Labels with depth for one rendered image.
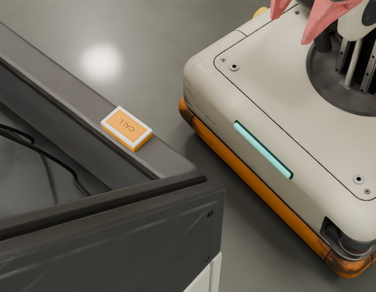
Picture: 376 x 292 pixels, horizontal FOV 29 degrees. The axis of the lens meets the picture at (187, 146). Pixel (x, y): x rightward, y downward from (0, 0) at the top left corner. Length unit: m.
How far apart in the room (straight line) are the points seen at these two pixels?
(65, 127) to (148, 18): 1.36
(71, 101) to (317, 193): 0.85
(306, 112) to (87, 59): 0.74
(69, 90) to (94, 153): 0.08
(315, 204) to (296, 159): 0.11
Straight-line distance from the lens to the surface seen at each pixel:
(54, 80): 0.86
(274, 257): 1.79
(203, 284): 0.93
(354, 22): 1.26
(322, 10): 0.79
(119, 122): 0.80
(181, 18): 2.22
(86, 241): 0.57
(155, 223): 0.66
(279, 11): 0.86
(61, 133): 0.91
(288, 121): 1.65
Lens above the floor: 1.61
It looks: 57 degrees down
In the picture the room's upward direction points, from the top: straight up
